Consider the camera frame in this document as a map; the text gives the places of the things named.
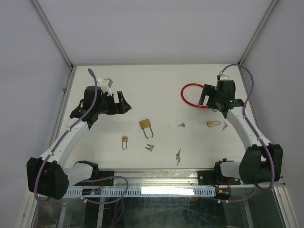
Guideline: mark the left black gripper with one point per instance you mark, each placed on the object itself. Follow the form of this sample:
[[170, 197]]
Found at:
[[120, 108]]

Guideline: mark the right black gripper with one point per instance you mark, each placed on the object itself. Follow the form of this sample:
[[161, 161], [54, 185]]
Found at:
[[213, 105]]

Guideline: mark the red cable lock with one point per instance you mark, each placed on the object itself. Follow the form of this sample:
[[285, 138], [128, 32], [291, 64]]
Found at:
[[187, 96]]

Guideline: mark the silver key pair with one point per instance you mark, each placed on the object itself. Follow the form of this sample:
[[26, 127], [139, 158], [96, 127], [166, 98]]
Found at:
[[149, 147]]

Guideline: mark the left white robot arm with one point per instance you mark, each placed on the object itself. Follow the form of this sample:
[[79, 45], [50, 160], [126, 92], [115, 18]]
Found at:
[[46, 174]]

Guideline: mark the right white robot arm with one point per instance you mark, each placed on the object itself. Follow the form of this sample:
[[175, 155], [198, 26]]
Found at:
[[262, 160]]

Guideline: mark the silver key bunch front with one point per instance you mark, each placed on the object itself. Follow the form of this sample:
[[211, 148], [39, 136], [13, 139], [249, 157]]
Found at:
[[178, 157]]

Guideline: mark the large brass padlock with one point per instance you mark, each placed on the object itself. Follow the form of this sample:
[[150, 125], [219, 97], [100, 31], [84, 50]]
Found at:
[[146, 128]]

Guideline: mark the small brass padlock long shackle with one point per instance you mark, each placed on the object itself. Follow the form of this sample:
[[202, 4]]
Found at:
[[124, 142]]

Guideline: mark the small brass padlock right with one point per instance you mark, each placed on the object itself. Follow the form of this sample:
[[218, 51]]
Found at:
[[213, 123]]

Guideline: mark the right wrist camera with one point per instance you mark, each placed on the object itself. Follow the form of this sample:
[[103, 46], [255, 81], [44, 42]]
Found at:
[[222, 76]]

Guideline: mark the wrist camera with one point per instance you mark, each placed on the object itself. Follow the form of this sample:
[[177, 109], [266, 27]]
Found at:
[[105, 85], [222, 76]]

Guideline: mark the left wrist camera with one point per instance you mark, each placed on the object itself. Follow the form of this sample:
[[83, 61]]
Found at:
[[105, 85]]

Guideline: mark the right aluminium frame post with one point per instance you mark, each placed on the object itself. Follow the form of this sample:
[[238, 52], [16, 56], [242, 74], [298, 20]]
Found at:
[[267, 14]]

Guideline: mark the aluminium frame post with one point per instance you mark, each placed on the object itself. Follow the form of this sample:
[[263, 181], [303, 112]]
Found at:
[[267, 14], [51, 32]]

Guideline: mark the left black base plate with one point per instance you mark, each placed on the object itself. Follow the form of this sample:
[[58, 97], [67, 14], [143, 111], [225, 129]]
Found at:
[[102, 174]]

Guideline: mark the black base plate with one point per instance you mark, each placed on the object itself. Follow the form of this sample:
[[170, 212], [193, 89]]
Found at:
[[102, 174], [208, 177]]

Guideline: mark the aluminium mounting rail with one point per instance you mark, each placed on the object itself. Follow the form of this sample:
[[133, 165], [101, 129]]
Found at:
[[137, 178]]

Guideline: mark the white slotted cable duct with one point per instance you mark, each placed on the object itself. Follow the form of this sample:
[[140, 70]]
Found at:
[[140, 192]]

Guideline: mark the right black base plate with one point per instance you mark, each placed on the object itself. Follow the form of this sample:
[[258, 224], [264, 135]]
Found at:
[[208, 177]]

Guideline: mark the left aluminium frame post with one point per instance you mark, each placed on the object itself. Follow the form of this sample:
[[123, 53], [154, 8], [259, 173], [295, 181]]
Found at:
[[51, 32]]

